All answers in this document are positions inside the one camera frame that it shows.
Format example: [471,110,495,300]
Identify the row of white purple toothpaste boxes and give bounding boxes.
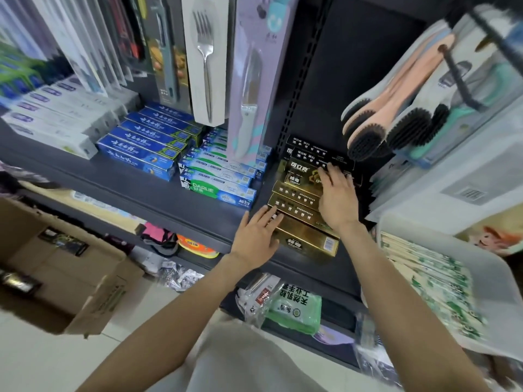
[0,76,140,160]

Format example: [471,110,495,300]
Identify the stack of green white toothpaste boxes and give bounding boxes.
[179,126,272,210]

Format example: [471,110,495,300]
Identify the orange packet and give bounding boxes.
[177,234,220,260]

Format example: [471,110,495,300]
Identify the pile of green-print chopstick packs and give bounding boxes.
[379,230,489,341]

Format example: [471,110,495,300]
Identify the clear plastic bags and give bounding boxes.
[352,312,405,388]

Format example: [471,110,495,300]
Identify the pink brush pack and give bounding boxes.
[340,18,456,163]

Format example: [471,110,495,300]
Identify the row of hanging utensil packs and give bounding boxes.
[0,0,148,96]

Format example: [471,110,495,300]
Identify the brown cardboard box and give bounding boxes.
[0,196,145,338]

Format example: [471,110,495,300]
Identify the gold toothpaste box black label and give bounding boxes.
[277,158,332,197]

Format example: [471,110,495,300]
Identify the person's right forearm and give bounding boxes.
[337,222,492,392]

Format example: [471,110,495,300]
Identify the silver foil packets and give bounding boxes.
[157,260,206,292]

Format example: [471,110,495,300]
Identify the person's left hand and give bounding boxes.
[230,206,286,271]

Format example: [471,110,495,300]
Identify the cartoon-print packet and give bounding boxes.
[455,204,523,258]

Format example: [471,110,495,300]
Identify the row of dark blue toothpaste boxes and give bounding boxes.
[96,101,207,182]

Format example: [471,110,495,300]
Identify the person's left forearm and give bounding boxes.
[75,253,271,392]

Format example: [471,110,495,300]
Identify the clear bag with red label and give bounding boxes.
[235,272,283,328]

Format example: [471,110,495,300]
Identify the pink black packet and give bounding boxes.
[140,222,179,251]

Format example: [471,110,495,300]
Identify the black slotted shelf upright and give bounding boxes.
[276,0,333,153]

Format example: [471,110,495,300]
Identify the black display hook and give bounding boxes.
[437,0,523,112]

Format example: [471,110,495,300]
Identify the packaged grey peeler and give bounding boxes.
[138,0,193,112]

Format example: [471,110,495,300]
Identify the green glove pack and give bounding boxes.
[265,281,323,336]

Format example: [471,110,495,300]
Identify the group of black toothpaste boxes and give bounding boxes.
[285,134,357,172]

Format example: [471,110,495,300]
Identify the packaged white-handled knife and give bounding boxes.
[226,0,300,164]

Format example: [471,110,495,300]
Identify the plain gold toothpaste box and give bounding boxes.
[272,215,340,258]

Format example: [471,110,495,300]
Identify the teal brush pack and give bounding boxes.
[386,6,523,168]

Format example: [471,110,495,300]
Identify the person's white shirt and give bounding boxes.
[147,320,329,392]

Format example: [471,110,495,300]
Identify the pile of blue green boxes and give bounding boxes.
[0,42,56,103]

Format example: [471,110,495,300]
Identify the clear plastic storage bin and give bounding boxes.
[361,94,523,364]

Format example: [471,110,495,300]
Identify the packaged steel fork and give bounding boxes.
[181,0,230,128]

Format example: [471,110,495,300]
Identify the person's right hand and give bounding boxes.
[317,162,360,234]

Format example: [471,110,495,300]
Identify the black shelf back panel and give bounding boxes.
[282,0,430,160]

